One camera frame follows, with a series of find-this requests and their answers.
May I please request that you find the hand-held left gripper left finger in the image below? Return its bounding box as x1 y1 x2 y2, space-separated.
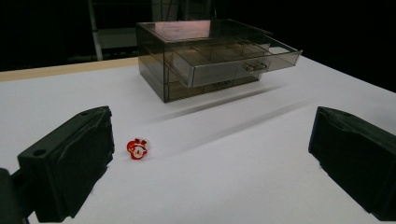
17 105 116 224

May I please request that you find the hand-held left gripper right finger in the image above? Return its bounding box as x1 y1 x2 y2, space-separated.
307 105 396 222

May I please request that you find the small red white ring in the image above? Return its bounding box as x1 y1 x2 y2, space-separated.
125 137 149 161

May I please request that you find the smoky clear acrylic drawer box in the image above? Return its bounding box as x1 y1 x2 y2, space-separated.
135 19 275 104

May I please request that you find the metal stand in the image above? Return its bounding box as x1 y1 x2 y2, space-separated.
87 0 139 62

